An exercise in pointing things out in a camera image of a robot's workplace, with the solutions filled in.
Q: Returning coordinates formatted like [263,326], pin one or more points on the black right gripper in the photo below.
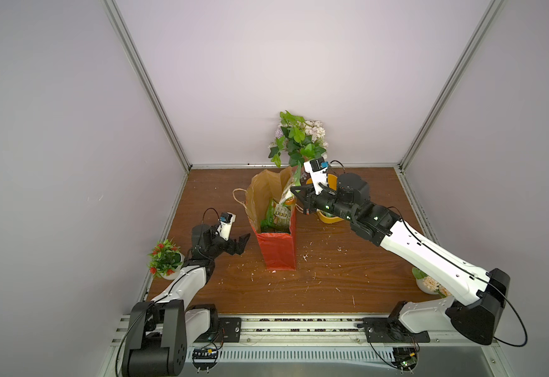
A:
[315,199]

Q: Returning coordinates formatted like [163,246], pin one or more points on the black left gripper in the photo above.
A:
[238,246]

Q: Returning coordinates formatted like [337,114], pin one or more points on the green condiment packet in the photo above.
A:
[286,204]
[269,223]

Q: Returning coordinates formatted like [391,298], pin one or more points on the red paper bag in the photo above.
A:
[277,248]

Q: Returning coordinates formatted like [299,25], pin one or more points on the green condiment packet top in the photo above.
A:
[269,223]

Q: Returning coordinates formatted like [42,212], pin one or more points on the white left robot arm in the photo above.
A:
[160,330]

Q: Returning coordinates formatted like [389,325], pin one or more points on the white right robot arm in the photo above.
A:
[477,297]

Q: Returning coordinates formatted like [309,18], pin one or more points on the yellow plastic tray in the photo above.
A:
[332,208]

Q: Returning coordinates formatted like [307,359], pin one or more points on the green ivy flower bouquet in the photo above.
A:
[301,139]

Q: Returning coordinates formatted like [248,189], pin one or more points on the small red flower plant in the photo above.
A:
[165,260]

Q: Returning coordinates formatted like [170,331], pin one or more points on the left circuit board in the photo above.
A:
[205,359]

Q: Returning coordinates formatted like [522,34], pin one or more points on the circuit board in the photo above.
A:
[205,359]
[405,359]

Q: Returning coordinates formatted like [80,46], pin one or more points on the right circuit board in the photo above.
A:
[405,359]

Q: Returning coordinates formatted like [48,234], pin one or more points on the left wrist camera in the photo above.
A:
[226,221]

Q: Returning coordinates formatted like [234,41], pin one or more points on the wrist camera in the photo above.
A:
[226,221]
[318,170]

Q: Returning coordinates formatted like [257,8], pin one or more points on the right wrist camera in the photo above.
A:
[318,170]

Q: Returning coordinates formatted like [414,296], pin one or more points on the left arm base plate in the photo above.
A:
[227,330]

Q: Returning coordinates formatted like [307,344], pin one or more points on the aluminium rail frame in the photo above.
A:
[335,338]

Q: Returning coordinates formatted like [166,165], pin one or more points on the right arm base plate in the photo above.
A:
[384,330]

